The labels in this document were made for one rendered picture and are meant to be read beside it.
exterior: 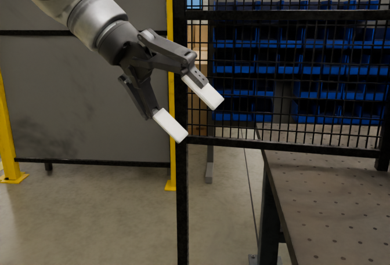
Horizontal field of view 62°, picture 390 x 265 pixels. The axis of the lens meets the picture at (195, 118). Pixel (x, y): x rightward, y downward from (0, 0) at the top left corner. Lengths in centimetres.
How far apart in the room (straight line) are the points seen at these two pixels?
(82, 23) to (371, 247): 68
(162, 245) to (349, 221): 118
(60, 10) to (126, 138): 175
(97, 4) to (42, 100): 189
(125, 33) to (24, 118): 203
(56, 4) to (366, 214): 77
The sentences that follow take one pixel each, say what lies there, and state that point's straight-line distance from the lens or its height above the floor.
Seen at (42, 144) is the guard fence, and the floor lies 28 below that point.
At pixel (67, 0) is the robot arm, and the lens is 57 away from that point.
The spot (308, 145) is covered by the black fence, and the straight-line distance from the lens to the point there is 105.
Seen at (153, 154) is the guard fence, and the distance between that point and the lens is 226.
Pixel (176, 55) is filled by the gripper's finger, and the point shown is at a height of 108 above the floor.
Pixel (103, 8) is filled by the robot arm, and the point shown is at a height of 115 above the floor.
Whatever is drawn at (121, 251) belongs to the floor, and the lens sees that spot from 182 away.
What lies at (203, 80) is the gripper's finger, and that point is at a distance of 49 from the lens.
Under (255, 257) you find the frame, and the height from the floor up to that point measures 1.
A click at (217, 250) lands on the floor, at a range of 179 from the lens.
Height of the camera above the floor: 113
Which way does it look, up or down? 17 degrees down
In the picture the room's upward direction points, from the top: straight up
